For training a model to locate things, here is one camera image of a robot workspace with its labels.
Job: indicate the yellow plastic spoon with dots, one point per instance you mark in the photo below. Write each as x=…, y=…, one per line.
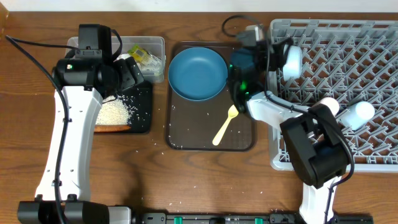
x=232, y=113

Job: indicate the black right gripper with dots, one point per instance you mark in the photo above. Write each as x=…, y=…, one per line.
x=279, y=61

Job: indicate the grey dishwasher rack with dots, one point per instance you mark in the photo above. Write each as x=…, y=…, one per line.
x=350, y=61

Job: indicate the green snack wrapper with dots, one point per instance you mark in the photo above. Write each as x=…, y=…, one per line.
x=145, y=59

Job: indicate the pile of white rice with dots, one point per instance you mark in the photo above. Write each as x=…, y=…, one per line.
x=116, y=110

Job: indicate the clear plastic waste bin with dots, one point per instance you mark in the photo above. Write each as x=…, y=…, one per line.
x=104, y=60

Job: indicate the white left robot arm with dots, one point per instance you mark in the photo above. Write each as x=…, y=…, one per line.
x=63, y=195

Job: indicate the black waste tray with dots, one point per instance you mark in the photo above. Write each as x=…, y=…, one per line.
x=142, y=96

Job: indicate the dark blue bowl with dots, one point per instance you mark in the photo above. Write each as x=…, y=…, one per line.
x=197, y=73

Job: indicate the dark brown serving tray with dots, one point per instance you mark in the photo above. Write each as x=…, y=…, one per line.
x=192, y=124

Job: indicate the orange carrot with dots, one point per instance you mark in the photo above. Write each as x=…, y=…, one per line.
x=111, y=128

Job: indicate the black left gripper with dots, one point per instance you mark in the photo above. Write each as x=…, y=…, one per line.
x=129, y=79

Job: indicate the light blue plastic cup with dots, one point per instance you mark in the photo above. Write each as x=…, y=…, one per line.
x=357, y=115

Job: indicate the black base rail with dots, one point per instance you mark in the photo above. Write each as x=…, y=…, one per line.
x=269, y=218

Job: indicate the pink plastic cup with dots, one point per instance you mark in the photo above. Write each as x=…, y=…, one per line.
x=331, y=103

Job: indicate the light blue rice bowl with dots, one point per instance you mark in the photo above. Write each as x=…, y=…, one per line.
x=293, y=64

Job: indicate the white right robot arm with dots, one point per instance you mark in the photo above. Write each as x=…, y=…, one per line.
x=317, y=148

